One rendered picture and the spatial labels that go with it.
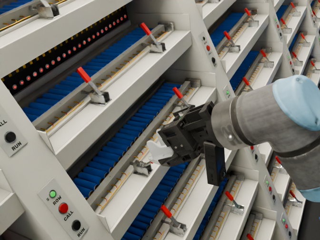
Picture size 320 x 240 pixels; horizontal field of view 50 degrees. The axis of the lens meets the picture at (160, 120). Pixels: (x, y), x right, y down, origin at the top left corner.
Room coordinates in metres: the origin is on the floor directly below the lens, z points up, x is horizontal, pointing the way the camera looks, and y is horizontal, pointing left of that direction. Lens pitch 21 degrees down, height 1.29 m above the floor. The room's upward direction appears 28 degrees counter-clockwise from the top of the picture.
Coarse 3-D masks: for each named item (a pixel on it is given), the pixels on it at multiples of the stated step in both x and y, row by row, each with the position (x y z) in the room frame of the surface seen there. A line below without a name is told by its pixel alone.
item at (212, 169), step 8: (208, 144) 0.56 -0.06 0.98; (208, 152) 0.57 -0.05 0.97; (216, 152) 0.56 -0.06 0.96; (224, 152) 0.60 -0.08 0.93; (208, 160) 0.57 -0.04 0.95; (216, 160) 0.56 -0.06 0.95; (224, 160) 0.60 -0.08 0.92; (208, 168) 0.58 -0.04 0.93; (216, 168) 0.57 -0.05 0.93; (224, 168) 0.59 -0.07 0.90; (208, 176) 0.59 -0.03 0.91; (216, 176) 0.57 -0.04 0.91; (224, 176) 0.59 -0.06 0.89; (216, 184) 0.58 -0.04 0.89
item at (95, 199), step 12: (168, 108) 0.93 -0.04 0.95; (156, 120) 0.89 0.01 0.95; (144, 132) 0.85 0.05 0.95; (144, 144) 0.82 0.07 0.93; (132, 156) 0.78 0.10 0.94; (120, 168) 0.73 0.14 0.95; (108, 180) 0.70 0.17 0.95; (96, 192) 0.67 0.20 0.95; (108, 192) 0.69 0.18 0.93; (96, 204) 0.66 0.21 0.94
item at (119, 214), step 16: (176, 80) 1.12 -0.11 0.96; (192, 80) 1.06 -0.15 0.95; (208, 80) 1.04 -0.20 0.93; (208, 96) 0.99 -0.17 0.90; (160, 128) 0.89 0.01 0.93; (160, 144) 0.82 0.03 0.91; (144, 160) 0.77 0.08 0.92; (160, 176) 0.74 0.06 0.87; (112, 192) 0.69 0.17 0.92; (128, 192) 0.68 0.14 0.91; (144, 192) 0.69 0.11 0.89; (96, 208) 0.66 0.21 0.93; (112, 208) 0.65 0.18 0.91; (128, 208) 0.64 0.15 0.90; (112, 224) 0.60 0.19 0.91; (128, 224) 0.63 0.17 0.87
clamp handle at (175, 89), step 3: (174, 87) 0.94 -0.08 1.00; (174, 90) 0.93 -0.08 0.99; (177, 90) 0.93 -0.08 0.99; (177, 93) 0.93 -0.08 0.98; (180, 93) 0.93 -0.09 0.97; (180, 96) 0.93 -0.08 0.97; (183, 99) 0.93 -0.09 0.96; (183, 102) 0.93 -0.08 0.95; (186, 102) 0.93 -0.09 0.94; (186, 105) 0.92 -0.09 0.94; (189, 105) 0.93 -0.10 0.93
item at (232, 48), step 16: (224, 16) 1.57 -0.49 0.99; (240, 16) 1.54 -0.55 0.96; (256, 16) 1.56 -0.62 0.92; (208, 32) 1.43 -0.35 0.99; (224, 32) 1.25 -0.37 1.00; (240, 32) 1.41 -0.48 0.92; (256, 32) 1.39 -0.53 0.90; (224, 48) 1.30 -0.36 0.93; (240, 48) 1.27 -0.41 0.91; (224, 64) 1.10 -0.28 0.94
